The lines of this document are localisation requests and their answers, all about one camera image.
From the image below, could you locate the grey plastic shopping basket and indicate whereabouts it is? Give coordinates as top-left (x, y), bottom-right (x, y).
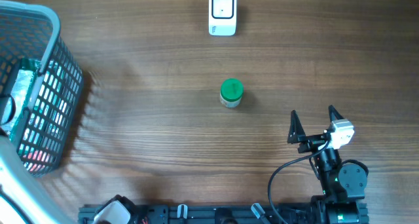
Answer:
top-left (1, 0), bottom-right (84, 176)

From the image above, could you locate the green white packaged product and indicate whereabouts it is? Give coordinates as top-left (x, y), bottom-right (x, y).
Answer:
top-left (1, 58), bottom-right (41, 141)

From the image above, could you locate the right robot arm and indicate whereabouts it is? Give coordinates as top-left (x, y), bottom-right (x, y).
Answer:
top-left (287, 105), bottom-right (369, 223)

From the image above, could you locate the black camera cable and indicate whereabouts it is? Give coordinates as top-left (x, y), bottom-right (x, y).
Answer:
top-left (267, 140), bottom-right (331, 224)

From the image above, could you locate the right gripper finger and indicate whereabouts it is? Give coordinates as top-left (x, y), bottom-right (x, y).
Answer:
top-left (287, 110), bottom-right (306, 144)
top-left (328, 105), bottom-right (344, 122)

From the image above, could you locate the green lid jar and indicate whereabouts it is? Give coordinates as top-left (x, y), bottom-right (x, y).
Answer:
top-left (219, 79), bottom-right (244, 108)

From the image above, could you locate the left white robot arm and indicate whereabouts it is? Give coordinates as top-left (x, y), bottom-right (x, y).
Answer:
top-left (1, 130), bottom-right (136, 224)

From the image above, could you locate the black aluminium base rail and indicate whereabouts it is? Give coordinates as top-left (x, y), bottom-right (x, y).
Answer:
top-left (77, 202), bottom-right (370, 224)

